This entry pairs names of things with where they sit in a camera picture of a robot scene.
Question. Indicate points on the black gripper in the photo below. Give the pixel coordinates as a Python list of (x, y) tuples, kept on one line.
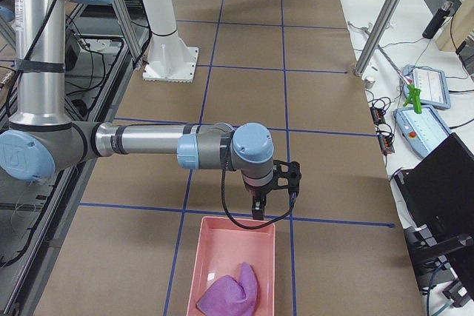
[(256, 192)]

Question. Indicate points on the reacher grabber tool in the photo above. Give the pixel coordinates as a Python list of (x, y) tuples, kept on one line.
[(413, 97)]

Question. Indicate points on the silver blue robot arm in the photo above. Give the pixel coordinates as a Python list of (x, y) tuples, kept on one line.
[(42, 139)]

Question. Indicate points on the purple cloth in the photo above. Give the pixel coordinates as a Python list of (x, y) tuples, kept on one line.
[(228, 296)]

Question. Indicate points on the black handheld device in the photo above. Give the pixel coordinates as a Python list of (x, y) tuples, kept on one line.
[(437, 20)]

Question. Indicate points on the far teach pendant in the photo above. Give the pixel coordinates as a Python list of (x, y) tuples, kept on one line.
[(432, 83)]

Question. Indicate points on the pink plastic bin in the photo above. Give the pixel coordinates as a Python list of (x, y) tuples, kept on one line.
[(222, 249)]

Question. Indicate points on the teach pendant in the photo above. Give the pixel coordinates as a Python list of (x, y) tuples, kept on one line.
[(423, 132), (432, 83)]

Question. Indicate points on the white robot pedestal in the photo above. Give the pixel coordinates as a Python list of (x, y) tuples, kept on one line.
[(168, 57)]

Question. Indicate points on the aluminium frame post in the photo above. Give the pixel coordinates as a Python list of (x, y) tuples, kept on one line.
[(375, 35)]

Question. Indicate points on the near teach pendant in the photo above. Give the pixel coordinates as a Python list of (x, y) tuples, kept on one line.
[(423, 132)]

